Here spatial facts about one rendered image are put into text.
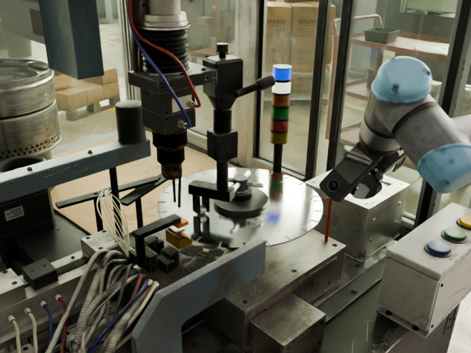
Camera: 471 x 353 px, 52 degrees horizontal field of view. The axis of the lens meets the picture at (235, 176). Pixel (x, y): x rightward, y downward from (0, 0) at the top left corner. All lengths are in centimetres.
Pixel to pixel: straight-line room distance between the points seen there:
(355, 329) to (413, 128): 46
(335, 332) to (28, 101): 93
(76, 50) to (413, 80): 50
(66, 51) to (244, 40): 76
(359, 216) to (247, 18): 69
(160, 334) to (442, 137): 46
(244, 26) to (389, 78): 85
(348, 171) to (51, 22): 55
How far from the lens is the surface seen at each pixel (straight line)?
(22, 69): 157
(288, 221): 92
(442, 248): 100
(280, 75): 117
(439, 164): 69
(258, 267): 79
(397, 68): 73
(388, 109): 73
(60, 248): 112
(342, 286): 109
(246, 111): 156
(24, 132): 138
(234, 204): 95
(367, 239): 116
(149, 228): 85
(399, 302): 102
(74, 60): 84
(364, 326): 103
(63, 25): 85
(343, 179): 85
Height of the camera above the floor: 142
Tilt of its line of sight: 26 degrees down
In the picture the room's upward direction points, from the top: 1 degrees clockwise
